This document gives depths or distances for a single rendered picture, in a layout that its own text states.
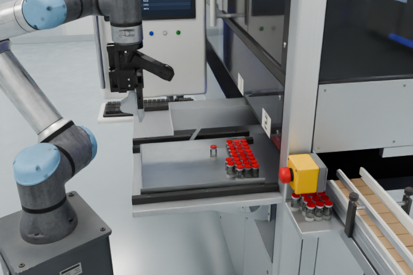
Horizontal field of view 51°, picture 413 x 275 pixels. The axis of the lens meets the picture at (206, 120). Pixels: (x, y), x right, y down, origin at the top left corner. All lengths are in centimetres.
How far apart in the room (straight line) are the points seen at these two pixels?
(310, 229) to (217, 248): 130
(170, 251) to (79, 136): 121
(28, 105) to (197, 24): 96
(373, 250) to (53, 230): 79
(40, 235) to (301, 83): 77
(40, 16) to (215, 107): 95
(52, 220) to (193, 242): 129
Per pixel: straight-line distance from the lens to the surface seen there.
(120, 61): 107
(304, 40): 101
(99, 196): 283
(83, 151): 127
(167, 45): 200
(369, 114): 115
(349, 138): 116
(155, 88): 206
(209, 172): 129
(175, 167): 132
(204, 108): 172
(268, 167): 133
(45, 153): 119
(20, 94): 129
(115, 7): 103
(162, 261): 231
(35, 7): 96
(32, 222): 124
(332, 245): 135
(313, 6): 100
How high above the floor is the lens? 155
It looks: 24 degrees down
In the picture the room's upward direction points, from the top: 1 degrees counter-clockwise
